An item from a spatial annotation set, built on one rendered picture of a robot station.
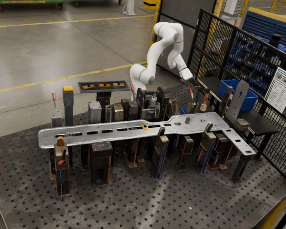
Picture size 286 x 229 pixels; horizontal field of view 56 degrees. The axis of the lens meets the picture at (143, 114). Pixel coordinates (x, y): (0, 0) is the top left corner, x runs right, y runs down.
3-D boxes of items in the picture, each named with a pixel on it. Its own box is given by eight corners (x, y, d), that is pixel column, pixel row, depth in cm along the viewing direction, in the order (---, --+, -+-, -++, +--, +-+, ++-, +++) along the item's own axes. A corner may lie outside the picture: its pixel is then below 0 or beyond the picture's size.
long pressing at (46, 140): (39, 152, 158) (39, 151, 157) (37, 129, 175) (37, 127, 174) (231, 129, 206) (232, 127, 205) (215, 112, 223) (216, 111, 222)
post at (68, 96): (65, 141, 212) (63, 92, 187) (63, 135, 218) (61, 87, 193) (74, 140, 214) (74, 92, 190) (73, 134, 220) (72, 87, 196)
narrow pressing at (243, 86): (234, 123, 211) (249, 85, 192) (225, 115, 220) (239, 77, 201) (234, 123, 211) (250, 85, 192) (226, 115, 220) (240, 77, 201)
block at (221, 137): (209, 171, 206) (220, 142, 191) (202, 160, 215) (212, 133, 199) (220, 168, 210) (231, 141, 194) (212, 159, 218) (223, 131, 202)
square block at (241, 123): (226, 160, 219) (241, 125, 199) (221, 153, 225) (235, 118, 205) (234, 159, 222) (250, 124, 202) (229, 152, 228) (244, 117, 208)
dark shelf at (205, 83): (255, 136, 199) (256, 133, 198) (196, 80, 267) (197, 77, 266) (278, 133, 207) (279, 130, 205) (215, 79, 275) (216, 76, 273)
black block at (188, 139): (178, 174, 199) (187, 144, 183) (172, 164, 207) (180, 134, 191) (188, 172, 202) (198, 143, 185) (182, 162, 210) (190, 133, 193)
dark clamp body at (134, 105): (124, 148, 215) (129, 108, 193) (120, 137, 225) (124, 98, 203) (136, 146, 218) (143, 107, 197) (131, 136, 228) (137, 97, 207)
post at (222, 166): (221, 170, 209) (233, 141, 193) (213, 160, 217) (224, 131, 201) (228, 168, 211) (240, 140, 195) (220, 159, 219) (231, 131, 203)
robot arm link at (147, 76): (139, 79, 235) (152, 87, 227) (131, 76, 225) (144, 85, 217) (167, 27, 225) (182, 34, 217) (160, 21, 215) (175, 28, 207)
